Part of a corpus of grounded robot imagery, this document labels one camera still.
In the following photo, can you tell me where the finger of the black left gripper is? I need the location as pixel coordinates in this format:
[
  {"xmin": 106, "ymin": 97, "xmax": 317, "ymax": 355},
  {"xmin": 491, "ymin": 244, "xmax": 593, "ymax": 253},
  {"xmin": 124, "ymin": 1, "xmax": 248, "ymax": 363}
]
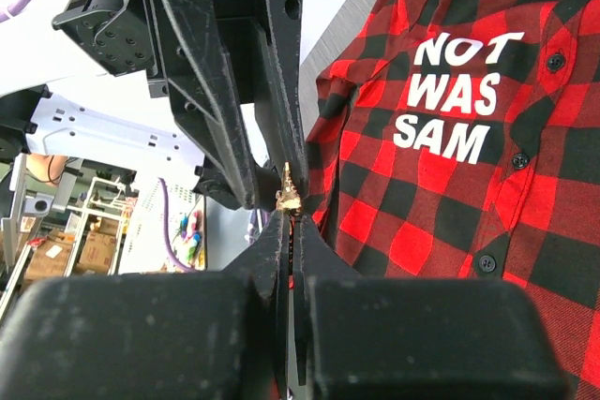
[
  {"xmin": 260, "ymin": 0, "xmax": 308, "ymax": 197},
  {"xmin": 155, "ymin": 0, "xmax": 258, "ymax": 208}
]

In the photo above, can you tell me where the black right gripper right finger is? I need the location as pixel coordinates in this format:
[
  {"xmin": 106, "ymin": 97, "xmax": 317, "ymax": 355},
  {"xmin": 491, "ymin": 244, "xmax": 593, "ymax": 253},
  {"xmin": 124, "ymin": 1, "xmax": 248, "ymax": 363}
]
[{"xmin": 294, "ymin": 217, "xmax": 570, "ymax": 399}]

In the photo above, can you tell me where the gold maple leaf brooch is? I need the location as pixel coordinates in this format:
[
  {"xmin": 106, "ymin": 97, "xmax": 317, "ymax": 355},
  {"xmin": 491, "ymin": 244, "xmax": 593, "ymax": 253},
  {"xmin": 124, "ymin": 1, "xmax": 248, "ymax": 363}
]
[{"xmin": 276, "ymin": 162, "xmax": 302, "ymax": 216}]

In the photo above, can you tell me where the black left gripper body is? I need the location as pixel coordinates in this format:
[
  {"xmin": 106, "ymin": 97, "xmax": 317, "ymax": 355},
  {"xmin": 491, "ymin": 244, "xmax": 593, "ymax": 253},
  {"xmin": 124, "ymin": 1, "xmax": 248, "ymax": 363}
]
[{"xmin": 51, "ymin": 0, "xmax": 273, "ymax": 106}]

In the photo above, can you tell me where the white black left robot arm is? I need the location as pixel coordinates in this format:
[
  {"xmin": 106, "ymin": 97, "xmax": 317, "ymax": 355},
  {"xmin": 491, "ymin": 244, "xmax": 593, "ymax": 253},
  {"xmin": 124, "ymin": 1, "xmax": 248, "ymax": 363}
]
[{"xmin": 1, "ymin": 0, "xmax": 308, "ymax": 209}]

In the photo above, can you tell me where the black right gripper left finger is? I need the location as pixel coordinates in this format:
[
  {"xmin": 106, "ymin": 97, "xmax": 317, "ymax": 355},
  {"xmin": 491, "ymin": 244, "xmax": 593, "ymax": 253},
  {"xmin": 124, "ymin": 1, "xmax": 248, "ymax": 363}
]
[{"xmin": 1, "ymin": 212, "xmax": 287, "ymax": 399}]

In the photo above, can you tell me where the red black plaid shirt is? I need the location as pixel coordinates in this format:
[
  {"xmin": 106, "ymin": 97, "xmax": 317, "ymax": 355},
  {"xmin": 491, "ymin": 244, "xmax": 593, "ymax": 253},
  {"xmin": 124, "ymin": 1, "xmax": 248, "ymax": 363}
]
[{"xmin": 307, "ymin": 0, "xmax": 599, "ymax": 399}]

